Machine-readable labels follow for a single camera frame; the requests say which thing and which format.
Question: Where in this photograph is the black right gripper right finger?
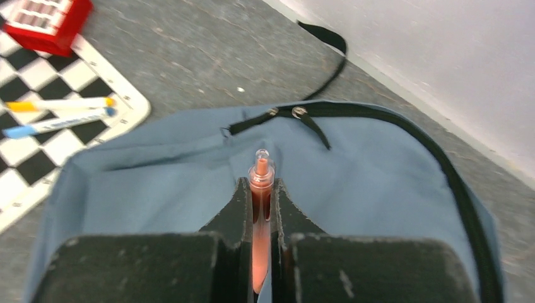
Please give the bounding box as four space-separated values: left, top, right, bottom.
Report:
271 179 479 302

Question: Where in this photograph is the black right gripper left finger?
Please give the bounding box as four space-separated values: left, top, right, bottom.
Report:
32 177 252 302

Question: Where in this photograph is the blue student backpack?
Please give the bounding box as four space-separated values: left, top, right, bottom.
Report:
23 21 507 303

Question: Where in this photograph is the orange pencil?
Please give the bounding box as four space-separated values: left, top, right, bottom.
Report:
249 149 275 294

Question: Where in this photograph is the black white chessboard mat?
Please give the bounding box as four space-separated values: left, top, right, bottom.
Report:
1 33 151 230

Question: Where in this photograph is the yellow tipped white marker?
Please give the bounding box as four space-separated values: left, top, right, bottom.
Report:
5 97 115 112

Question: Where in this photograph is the blue tipped white marker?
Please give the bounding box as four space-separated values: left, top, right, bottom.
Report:
2 107 117 139

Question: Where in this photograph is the red white toy block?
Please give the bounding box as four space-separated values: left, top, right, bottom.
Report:
3 0 93 57

